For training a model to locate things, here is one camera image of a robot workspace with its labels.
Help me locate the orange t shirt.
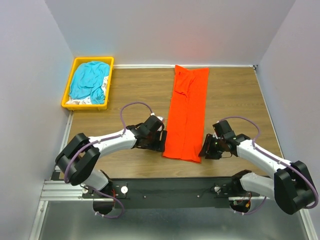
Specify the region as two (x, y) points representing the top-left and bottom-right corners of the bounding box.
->
(163, 65), (210, 164)

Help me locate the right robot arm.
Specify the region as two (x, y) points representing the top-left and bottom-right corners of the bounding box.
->
(199, 134), (319, 215)

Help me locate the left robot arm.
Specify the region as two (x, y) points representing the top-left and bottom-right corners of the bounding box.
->
(55, 114), (167, 191)

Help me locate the white t shirt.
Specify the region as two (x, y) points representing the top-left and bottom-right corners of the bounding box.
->
(66, 76), (109, 105)

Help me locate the light blue t shirt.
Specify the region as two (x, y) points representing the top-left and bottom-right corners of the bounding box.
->
(66, 61), (110, 105)

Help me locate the yellow plastic bin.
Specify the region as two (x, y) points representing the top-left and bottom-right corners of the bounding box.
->
(61, 56), (114, 111)

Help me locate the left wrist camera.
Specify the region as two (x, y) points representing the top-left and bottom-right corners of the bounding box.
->
(150, 112), (165, 123)

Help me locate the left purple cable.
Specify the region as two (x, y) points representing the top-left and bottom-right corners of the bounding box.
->
(63, 101), (154, 219)

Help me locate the purple cable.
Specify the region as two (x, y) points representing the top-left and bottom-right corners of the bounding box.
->
(217, 116), (320, 216)
(63, 101), (154, 219)

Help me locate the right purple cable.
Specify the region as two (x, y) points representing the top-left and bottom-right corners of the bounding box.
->
(217, 116), (320, 216)

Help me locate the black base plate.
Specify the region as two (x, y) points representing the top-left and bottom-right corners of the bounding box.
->
(82, 176), (261, 210)

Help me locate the aluminium frame rail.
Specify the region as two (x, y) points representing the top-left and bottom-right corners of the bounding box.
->
(27, 111), (317, 240)

